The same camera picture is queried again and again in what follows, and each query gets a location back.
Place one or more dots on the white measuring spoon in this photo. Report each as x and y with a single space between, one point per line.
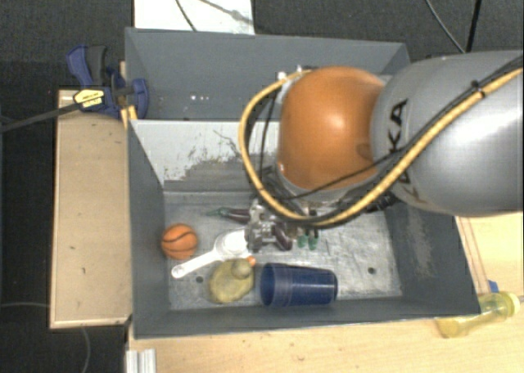
229 245

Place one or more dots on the yellow rubber duck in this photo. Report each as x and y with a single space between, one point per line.
229 283

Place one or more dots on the dark blue plastic cup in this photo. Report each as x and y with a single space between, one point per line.
296 285

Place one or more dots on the orange toy basketball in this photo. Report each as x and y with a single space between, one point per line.
179 241

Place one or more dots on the pale wood flat board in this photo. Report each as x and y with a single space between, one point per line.
90 216

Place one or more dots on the grey metal bin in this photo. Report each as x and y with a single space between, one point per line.
196 68

